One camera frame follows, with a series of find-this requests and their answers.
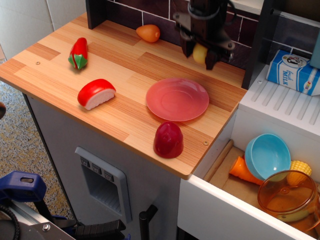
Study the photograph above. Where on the pink plastic plate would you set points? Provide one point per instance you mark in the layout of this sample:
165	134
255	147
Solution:
177	99

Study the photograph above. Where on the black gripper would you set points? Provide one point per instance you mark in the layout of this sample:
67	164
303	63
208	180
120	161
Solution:
204	23

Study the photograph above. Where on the dark red toy pepper half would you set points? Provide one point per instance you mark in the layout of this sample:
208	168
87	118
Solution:
168	141

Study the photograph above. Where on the black cabinet door handle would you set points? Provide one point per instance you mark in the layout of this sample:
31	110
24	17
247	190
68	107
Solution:
145	218

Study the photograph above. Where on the red toy chili pepper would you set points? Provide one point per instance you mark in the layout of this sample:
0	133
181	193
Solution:
78	56

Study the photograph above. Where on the white toy sink unit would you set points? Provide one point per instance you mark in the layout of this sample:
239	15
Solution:
215	205

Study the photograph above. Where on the transparent orange plastic cup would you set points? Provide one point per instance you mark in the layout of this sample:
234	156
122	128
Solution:
297	206

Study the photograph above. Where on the black ribbed clamp handle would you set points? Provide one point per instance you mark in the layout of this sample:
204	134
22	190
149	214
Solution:
104	231

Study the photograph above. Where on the orange toy ice cream cone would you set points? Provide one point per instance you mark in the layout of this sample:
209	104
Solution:
239	169

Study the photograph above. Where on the yellow toy potato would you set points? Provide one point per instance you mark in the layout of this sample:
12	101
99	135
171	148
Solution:
199	53

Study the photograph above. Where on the orange toy fruit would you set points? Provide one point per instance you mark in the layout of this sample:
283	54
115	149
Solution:
149	33

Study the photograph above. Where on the blue white milk carton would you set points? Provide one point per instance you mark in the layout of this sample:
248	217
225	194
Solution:
294	72

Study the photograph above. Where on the light blue plastic bowl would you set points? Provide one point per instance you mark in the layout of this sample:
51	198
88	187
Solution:
266	155

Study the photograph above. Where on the yellow toy corn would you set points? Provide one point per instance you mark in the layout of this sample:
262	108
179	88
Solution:
298	172

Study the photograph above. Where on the blue clamp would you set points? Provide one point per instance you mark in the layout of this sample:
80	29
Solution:
22	187

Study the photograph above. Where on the grey toy ice dispenser panel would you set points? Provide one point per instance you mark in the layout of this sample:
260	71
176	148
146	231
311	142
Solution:
106	184

